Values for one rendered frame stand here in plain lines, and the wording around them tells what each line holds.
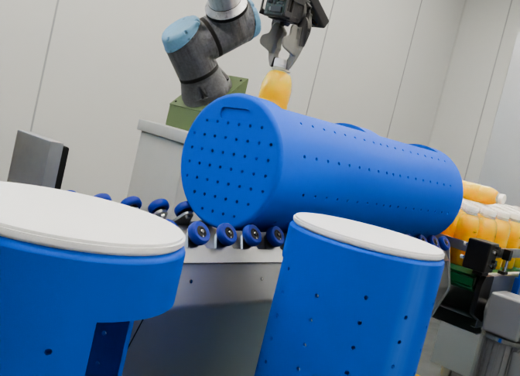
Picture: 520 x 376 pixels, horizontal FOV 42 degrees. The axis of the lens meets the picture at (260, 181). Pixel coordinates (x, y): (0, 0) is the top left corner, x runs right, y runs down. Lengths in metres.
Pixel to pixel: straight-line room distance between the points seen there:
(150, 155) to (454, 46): 5.12
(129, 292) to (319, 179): 0.78
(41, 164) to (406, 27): 5.64
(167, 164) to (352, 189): 0.98
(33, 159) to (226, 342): 0.55
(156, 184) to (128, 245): 1.72
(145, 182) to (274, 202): 1.17
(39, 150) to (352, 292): 0.54
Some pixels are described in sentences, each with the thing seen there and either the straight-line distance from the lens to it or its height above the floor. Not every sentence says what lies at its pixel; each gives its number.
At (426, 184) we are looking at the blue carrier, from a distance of 1.83.
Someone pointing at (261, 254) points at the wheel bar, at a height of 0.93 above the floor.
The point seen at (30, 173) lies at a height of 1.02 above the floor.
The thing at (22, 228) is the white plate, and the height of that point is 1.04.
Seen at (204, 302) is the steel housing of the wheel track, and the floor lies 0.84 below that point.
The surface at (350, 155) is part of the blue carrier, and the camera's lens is 1.51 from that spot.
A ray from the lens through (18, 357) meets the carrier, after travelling 0.68.
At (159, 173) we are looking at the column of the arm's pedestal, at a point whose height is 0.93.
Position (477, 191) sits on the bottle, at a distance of 2.64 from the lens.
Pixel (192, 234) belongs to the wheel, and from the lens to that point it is 1.21.
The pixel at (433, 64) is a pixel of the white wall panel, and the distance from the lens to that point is 6.94.
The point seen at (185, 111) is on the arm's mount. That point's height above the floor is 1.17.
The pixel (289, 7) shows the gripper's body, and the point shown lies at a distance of 1.42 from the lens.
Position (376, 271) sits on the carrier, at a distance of 1.10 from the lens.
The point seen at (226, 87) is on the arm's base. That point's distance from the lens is 2.41.
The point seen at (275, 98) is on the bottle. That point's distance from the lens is 1.43.
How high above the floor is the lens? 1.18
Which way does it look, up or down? 5 degrees down
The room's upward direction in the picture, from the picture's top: 13 degrees clockwise
